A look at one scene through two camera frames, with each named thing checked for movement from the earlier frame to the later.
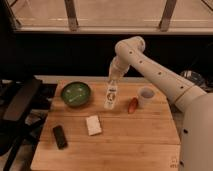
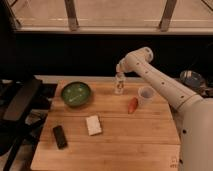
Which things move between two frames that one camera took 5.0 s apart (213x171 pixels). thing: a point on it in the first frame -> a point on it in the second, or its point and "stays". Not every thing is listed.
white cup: (145, 95) stays
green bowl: (75, 94) stays
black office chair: (24, 103) stays
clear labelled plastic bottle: (111, 95) -> (119, 86)
